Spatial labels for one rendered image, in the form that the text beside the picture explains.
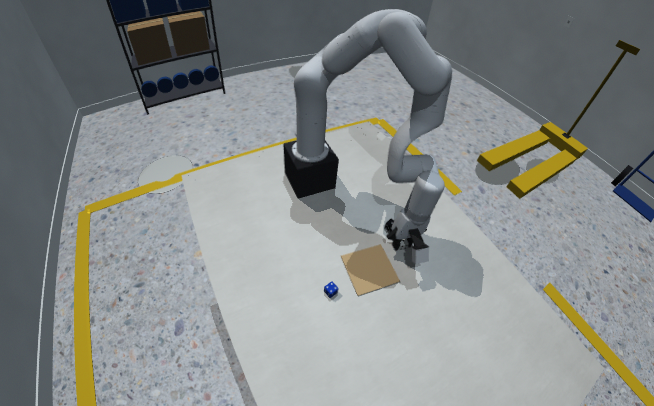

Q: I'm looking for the blue die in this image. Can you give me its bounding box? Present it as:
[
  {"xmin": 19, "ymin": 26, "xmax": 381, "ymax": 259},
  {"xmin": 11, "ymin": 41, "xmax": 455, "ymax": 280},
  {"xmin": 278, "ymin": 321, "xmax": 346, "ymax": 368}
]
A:
[{"xmin": 324, "ymin": 281, "xmax": 338, "ymax": 298}]

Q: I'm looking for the tan flat mat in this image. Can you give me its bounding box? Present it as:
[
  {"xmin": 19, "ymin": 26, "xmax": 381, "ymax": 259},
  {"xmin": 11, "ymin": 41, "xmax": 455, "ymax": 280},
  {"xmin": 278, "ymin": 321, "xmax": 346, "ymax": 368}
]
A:
[{"xmin": 341, "ymin": 245, "xmax": 400, "ymax": 296}]

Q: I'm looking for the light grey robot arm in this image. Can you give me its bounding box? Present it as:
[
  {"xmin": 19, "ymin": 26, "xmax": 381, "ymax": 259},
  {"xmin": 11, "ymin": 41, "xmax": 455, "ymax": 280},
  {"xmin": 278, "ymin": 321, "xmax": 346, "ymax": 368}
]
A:
[{"xmin": 292, "ymin": 9, "xmax": 452, "ymax": 222}]

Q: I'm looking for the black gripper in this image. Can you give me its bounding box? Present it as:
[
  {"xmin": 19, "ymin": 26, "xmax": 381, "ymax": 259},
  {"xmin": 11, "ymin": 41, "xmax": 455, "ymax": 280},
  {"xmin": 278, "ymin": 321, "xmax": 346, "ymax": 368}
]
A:
[{"xmin": 387, "ymin": 208, "xmax": 431, "ymax": 250}]

